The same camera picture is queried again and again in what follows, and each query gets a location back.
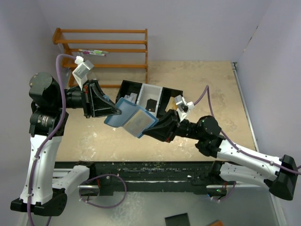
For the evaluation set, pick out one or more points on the orange wooden rack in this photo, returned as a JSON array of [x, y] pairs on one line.
[[58, 38]]

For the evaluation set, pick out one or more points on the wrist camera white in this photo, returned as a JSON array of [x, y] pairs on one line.
[[82, 69], [183, 107]]

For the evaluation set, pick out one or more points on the silver VIP credit card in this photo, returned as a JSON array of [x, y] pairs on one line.
[[132, 97]]

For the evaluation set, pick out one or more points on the coloured markers on rack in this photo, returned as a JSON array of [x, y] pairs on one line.
[[93, 52]]

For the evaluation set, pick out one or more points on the blue leather card holder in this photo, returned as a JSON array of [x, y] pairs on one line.
[[133, 118]]

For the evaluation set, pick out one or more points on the black VIP credit card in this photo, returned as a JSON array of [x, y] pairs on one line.
[[151, 105]]

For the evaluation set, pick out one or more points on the orange card holder on floor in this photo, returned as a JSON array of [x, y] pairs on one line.
[[216, 223]]

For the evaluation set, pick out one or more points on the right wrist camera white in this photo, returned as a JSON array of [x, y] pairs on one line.
[[183, 107]]

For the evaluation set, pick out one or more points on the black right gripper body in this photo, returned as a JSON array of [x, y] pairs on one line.
[[174, 125]]

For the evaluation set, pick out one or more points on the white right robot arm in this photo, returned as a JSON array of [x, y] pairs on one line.
[[239, 164]]

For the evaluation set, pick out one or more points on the three-compartment sorting tray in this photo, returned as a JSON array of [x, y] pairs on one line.
[[146, 91]]

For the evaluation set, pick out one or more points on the gold credit card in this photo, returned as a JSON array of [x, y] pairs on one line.
[[171, 104]]

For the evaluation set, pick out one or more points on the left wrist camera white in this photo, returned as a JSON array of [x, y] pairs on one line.
[[82, 69]]

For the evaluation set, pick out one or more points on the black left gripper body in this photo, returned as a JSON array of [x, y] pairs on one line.
[[87, 99]]

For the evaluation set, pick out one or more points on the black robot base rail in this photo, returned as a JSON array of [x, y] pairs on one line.
[[197, 177]]

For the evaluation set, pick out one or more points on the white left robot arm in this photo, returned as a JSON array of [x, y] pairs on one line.
[[50, 100]]

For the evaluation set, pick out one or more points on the black card holder on floor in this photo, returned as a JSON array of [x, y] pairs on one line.
[[178, 220]]

